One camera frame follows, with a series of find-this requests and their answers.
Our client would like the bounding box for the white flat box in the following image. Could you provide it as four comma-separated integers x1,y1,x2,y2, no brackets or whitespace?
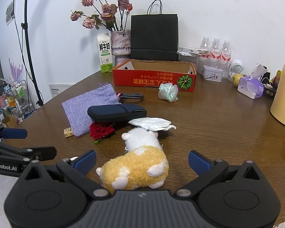
178,47,211,55

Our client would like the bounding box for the purple decorative plant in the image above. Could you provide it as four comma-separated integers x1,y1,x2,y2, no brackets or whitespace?
9,58,23,82

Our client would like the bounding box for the small brown cardboard box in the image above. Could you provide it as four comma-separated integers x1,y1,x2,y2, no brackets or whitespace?
1,115,18,128

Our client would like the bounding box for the black paper bag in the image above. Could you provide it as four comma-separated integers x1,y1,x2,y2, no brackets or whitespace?
131,0,178,62

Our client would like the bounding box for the white and green milk carton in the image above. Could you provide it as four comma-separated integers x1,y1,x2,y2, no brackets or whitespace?
97,33,113,74

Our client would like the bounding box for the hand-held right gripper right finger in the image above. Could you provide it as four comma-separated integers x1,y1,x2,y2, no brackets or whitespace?
174,150,268,200

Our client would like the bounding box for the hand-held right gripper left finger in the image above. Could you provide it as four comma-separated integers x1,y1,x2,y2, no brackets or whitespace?
18,150,112,200

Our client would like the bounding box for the white printed tin box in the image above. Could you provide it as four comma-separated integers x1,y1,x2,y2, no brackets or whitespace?
202,65,224,83

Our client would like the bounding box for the red cardboard box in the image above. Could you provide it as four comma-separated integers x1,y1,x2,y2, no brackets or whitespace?
112,59,197,93

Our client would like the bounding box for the red artificial rose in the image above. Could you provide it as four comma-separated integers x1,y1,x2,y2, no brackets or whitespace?
89,122,116,145

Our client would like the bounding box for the grey braided cable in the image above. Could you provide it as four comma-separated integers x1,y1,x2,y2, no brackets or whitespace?
116,92,145,100

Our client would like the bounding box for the wire storage trolley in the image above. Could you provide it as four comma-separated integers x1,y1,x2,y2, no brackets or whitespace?
1,79,37,124

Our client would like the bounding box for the purple knit pouch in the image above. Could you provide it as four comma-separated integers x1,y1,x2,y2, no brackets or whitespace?
62,83,121,137

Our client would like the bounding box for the black light stand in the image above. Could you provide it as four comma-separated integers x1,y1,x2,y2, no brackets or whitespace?
1,0,44,107

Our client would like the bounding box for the small white fan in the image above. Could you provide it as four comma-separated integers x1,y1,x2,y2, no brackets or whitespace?
229,59,246,76

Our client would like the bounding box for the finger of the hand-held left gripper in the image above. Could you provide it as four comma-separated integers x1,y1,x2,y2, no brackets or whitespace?
0,123,28,141
0,139,57,161

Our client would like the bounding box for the colourful snack packet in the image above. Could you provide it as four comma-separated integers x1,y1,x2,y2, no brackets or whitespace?
272,70,283,83

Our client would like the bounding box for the pink speckled vase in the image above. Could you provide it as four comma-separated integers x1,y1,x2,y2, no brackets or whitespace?
110,30,131,68

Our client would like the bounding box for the white tissue packet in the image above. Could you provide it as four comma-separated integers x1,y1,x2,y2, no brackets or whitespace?
128,117,177,132

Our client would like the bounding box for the small dark box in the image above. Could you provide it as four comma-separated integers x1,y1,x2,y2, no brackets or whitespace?
264,83,276,98

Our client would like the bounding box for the navy zip case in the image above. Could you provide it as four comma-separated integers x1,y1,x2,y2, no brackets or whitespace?
87,104,147,123

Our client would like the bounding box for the wall paper sheet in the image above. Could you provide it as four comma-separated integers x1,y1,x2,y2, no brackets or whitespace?
6,1,16,25

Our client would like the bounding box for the bunch of dried roses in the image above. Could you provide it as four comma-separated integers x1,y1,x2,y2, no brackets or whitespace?
70,0,133,32

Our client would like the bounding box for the purple tissue pack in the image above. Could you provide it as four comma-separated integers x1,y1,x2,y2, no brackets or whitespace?
237,64,268,100

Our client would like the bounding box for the iridescent crumpled wrap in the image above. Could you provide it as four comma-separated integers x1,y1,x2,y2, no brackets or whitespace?
158,84,179,103

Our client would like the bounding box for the yellow and white plush toy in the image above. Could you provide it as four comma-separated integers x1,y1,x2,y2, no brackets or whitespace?
96,127,169,195

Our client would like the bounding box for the clear plastic container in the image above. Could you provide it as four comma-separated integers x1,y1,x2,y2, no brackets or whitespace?
178,52,200,73

